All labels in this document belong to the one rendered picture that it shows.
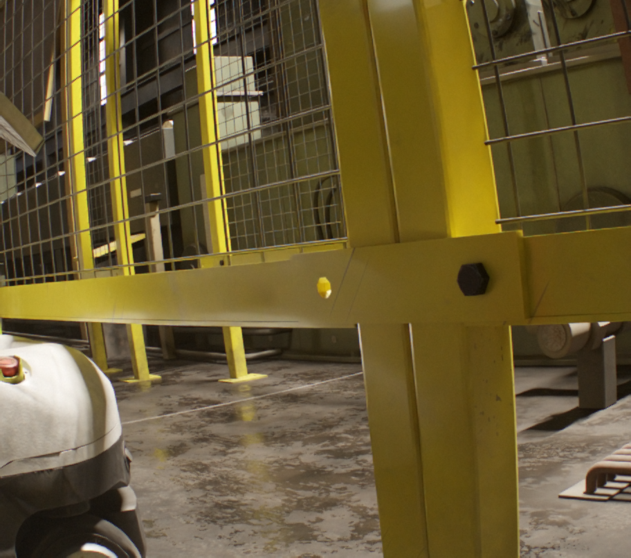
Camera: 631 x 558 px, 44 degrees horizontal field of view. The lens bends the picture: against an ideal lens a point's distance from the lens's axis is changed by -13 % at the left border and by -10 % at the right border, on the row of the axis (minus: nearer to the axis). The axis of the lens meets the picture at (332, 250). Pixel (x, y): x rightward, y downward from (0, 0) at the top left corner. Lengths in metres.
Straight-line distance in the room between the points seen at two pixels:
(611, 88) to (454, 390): 1.96
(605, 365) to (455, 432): 1.36
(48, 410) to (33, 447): 0.05
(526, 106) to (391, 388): 2.10
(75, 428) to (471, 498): 0.49
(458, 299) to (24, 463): 0.53
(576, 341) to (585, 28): 1.13
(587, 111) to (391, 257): 1.97
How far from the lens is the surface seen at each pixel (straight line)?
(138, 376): 3.32
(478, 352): 0.54
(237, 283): 0.70
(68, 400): 0.91
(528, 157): 2.63
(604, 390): 1.90
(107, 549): 0.96
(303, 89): 3.39
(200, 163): 4.05
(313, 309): 0.62
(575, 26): 2.60
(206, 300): 0.75
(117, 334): 4.32
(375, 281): 0.57
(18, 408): 0.88
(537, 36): 2.73
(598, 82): 2.47
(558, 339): 1.77
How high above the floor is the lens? 0.45
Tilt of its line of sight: 1 degrees down
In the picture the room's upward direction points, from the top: 7 degrees counter-clockwise
